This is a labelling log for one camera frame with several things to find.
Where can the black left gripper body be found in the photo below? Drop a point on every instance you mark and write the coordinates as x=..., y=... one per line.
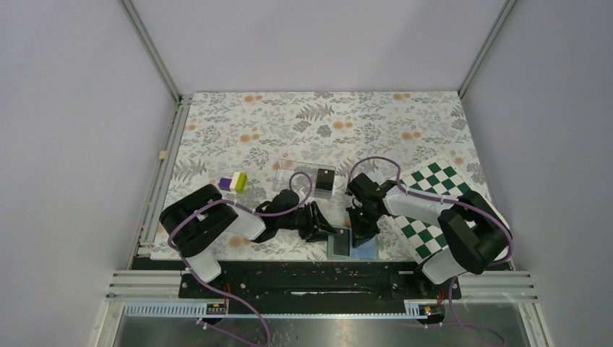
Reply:
x=306, y=221

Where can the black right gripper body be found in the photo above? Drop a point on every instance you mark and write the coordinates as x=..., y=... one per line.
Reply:
x=363, y=222

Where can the green card holder wallet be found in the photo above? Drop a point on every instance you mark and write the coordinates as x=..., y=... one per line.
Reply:
x=366, y=252

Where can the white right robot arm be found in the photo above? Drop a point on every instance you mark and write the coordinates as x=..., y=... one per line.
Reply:
x=361, y=188

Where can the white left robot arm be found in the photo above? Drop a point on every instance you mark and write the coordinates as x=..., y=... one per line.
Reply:
x=196, y=221

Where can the dark credit card stack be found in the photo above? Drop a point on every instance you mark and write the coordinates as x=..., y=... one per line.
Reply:
x=325, y=179

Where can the green white checkerboard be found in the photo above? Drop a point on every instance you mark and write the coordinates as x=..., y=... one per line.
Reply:
x=477, y=236

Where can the floral patterned table mat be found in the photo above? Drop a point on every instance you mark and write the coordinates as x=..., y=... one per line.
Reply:
x=375, y=133

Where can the purple white green block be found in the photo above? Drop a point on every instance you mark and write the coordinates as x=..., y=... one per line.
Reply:
x=236, y=183

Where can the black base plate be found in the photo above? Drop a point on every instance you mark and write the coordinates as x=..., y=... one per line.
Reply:
x=293, y=287

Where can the aluminium frame rail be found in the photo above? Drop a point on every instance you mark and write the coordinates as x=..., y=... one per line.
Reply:
x=126, y=283

